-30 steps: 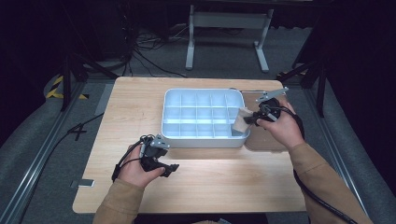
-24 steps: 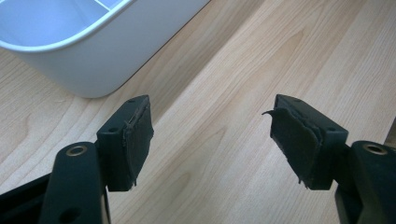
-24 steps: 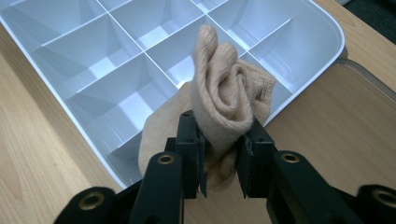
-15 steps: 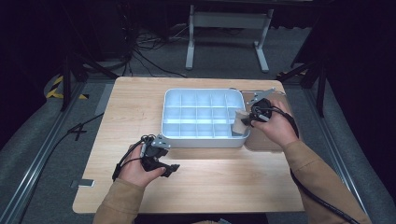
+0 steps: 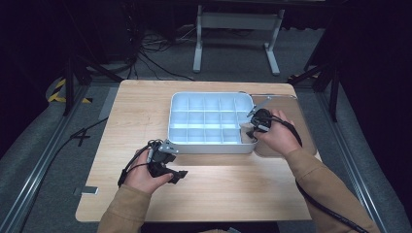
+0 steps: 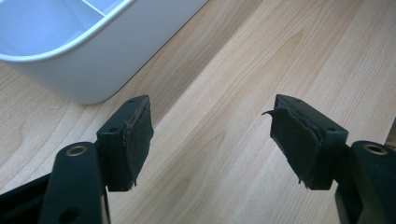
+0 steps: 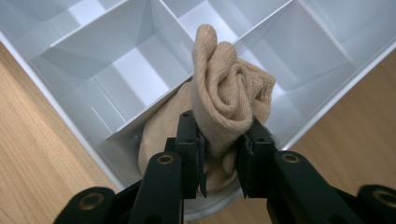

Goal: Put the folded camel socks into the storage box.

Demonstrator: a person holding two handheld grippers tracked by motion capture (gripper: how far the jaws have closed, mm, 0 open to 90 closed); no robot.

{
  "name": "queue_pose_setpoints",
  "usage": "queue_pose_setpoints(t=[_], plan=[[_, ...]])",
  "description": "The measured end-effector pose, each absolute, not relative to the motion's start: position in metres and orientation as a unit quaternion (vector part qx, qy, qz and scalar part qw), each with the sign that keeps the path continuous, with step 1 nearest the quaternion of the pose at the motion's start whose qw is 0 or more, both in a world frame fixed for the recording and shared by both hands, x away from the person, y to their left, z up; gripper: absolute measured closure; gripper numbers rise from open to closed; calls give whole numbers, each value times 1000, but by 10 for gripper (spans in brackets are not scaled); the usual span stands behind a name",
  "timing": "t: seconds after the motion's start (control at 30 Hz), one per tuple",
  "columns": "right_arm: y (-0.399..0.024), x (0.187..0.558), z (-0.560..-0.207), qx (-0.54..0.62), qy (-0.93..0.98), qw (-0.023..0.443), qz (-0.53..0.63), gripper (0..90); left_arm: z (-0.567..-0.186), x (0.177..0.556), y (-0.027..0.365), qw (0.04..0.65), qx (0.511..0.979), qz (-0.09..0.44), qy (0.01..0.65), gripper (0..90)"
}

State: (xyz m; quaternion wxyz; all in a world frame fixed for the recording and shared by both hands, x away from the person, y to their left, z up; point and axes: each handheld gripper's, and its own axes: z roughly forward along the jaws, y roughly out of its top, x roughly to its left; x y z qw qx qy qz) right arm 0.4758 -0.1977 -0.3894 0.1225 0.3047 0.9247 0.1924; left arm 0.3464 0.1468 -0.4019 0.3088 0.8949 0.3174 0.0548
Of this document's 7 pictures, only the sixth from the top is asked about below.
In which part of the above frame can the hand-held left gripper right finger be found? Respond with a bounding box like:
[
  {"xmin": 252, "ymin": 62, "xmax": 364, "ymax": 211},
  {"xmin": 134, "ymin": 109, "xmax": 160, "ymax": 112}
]
[{"xmin": 262, "ymin": 93, "xmax": 349, "ymax": 190}]

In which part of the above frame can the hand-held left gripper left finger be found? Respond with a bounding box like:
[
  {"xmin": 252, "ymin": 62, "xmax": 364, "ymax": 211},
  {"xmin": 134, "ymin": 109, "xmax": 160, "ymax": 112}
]
[{"xmin": 95, "ymin": 94, "xmax": 155, "ymax": 192}]

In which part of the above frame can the white plastic compartment box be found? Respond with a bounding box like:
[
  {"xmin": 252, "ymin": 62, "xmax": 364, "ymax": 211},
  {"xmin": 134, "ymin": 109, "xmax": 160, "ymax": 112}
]
[{"xmin": 0, "ymin": 0, "xmax": 210, "ymax": 105}]

